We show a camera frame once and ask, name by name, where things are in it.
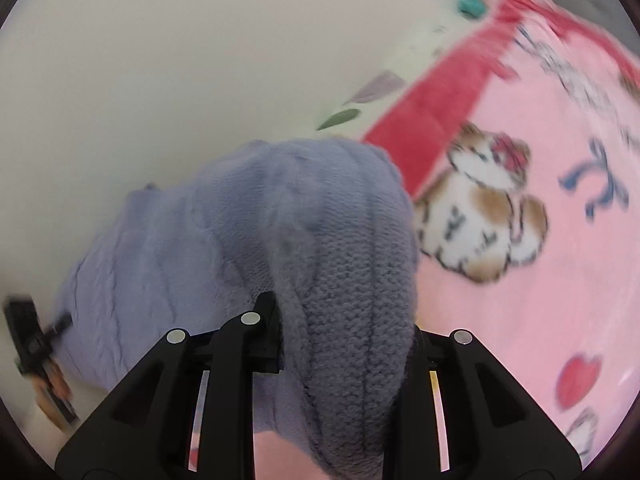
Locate blue knitted hooded cardigan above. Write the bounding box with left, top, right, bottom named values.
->
left=56, top=138, right=419, bottom=479

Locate person's left hand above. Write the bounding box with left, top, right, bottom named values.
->
left=29, top=360, right=72, bottom=431

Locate teal plush toy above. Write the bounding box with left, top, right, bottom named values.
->
left=457, top=0, right=487, bottom=20

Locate white floral bed sheet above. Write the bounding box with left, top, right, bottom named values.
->
left=314, top=9, right=482, bottom=140

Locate pink bear print blanket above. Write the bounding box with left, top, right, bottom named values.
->
left=188, top=0, right=640, bottom=480

